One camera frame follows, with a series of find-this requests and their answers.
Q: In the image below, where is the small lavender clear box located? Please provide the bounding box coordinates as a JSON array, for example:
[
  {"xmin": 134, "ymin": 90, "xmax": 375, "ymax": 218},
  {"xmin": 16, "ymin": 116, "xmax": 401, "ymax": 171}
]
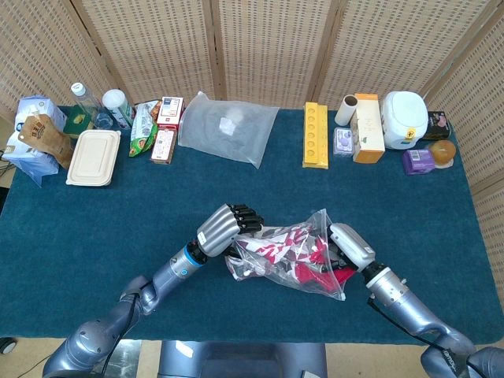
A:
[{"xmin": 332, "ymin": 127, "xmax": 355, "ymax": 158}]

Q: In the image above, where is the orange round jar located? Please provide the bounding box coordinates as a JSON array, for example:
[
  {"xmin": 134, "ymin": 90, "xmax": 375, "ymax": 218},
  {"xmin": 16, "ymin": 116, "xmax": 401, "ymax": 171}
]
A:
[{"xmin": 428, "ymin": 139, "xmax": 458, "ymax": 169}]

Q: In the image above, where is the red white box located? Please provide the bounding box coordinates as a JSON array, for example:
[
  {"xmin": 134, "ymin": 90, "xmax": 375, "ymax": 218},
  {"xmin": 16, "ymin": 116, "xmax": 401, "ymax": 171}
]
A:
[{"xmin": 156, "ymin": 96, "xmax": 186, "ymax": 131}]

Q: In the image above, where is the brown red flat box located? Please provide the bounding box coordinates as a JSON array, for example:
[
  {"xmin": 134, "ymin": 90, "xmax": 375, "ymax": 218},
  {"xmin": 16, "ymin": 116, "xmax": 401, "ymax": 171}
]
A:
[{"xmin": 150, "ymin": 128, "xmax": 178, "ymax": 165}]

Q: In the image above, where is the green snack packet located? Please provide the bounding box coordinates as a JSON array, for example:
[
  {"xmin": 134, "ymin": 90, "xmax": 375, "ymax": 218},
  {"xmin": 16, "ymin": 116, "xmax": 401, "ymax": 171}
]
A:
[{"xmin": 128, "ymin": 100, "xmax": 162, "ymax": 158}]

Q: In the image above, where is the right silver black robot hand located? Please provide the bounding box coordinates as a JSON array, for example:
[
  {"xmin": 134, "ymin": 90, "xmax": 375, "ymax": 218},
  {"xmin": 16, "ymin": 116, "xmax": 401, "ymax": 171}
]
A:
[{"xmin": 328, "ymin": 222, "xmax": 377, "ymax": 272}]

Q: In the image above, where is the white paper roll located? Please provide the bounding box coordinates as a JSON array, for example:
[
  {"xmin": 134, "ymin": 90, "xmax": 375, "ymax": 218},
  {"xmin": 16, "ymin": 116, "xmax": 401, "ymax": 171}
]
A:
[{"xmin": 334, "ymin": 94, "xmax": 359, "ymax": 127}]

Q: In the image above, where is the dark purple box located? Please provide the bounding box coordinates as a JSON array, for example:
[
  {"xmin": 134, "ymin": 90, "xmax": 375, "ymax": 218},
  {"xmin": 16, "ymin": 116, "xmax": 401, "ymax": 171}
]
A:
[{"xmin": 402, "ymin": 148, "xmax": 436, "ymax": 176}]

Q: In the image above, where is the blue carpet table cover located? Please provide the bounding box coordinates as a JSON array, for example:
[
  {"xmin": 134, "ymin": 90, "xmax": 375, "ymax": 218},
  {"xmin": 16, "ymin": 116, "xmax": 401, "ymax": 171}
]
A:
[{"xmin": 0, "ymin": 106, "xmax": 501, "ymax": 347}]

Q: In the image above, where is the black food package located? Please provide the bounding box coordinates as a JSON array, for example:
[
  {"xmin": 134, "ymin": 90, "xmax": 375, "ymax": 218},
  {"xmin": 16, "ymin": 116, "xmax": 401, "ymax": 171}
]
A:
[{"xmin": 421, "ymin": 110, "xmax": 452, "ymax": 142}]

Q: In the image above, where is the frosted plastic packet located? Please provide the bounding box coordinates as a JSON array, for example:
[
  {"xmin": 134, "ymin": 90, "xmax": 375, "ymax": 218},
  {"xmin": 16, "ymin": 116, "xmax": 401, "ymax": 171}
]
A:
[{"xmin": 176, "ymin": 91, "xmax": 280, "ymax": 169}]

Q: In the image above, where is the blue white tissue pack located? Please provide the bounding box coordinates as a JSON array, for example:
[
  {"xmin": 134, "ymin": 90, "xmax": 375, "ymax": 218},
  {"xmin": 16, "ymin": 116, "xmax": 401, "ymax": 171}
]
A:
[{"xmin": 2, "ymin": 95, "xmax": 68, "ymax": 188}]

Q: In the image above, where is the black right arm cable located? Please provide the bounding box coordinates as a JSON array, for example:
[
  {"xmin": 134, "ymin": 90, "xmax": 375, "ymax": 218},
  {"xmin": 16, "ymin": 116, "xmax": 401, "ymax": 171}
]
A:
[{"xmin": 368, "ymin": 297, "xmax": 461, "ymax": 378}]

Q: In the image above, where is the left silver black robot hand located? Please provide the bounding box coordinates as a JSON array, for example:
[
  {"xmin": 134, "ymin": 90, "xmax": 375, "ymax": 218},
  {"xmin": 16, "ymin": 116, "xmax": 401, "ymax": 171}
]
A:
[{"xmin": 195, "ymin": 203, "xmax": 265, "ymax": 259}]

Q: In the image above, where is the clear plastic zip bag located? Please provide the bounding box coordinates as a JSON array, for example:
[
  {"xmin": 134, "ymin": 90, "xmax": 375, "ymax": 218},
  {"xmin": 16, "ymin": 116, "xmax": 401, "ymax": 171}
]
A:
[{"xmin": 224, "ymin": 208, "xmax": 347, "ymax": 302}]

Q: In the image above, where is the white green canister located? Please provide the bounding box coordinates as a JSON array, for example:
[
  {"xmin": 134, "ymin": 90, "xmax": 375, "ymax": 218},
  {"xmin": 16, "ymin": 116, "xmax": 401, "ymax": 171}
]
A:
[{"xmin": 102, "ymin": 88, "xmax": 135, "ymax": 130}]

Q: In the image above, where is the woven folding screen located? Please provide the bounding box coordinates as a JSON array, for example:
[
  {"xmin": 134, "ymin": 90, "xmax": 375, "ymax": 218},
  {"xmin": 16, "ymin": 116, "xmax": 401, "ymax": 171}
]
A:
[{"xmin": 0, "ymin": 0, "xmax": 504, "ymax": 339}]

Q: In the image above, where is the dark green box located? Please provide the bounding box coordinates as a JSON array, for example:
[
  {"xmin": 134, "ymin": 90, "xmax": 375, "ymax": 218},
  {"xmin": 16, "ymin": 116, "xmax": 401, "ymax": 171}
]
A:
[{"xmin": 62, "ymin": 106, "xmax": 95, "ymax": 139}]

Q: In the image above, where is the beige lidded lunch box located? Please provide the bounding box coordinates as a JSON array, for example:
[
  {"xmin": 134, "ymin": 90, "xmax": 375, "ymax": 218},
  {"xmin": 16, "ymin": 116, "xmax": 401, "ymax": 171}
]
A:
[{"xmin": 65, "ymin": 128, "xmax": 122, "ymax": 187}]

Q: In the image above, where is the clear plastic water bottle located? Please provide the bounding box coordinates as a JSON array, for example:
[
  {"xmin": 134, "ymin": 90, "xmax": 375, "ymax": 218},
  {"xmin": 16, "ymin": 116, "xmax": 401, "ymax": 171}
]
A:
[{"xmin": 70, "ymin": 81, "xmax": 115, "ymax": 131}]

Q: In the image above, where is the brown spout pouch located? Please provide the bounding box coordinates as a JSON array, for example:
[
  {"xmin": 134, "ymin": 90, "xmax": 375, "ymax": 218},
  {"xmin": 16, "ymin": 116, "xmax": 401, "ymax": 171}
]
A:
[{"xmin": 17, "ymin": 113, "xmax": 76, "ymax": 170}]

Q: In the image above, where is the red white patterned garment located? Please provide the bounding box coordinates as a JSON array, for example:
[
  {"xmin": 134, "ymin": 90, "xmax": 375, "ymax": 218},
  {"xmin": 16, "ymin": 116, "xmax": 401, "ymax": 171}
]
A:
[{"xmin": 232, "ymin": 224, "xmax": 355, "ymax": 292}]

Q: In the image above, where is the white rice cooker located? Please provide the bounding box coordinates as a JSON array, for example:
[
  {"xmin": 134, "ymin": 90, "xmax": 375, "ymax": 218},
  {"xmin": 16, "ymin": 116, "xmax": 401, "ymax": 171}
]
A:
[{"xmin": 380, "ymin": 91, "xmax": 429, "ymax": 150}]

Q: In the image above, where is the yellow block with round holes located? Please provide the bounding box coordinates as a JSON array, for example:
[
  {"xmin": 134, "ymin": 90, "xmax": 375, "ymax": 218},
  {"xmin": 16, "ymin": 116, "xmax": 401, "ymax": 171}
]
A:
[{"xmin": 302, "ymin": 101, "xmax": 330, "ymax": 170}]

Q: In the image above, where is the grey robot torso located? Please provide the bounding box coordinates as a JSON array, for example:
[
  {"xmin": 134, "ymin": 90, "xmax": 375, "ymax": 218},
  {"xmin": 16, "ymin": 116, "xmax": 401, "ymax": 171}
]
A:
[{"xmin": 157, "ymin": 340, "xmax": 328, "ymax": 378}]

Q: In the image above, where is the cream and yellow carton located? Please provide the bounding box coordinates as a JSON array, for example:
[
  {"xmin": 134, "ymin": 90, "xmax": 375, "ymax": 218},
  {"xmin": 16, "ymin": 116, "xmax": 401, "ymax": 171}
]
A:
[{"xmin": 352, "ymin": 93, "xmax": 386, "ymax": 164}]

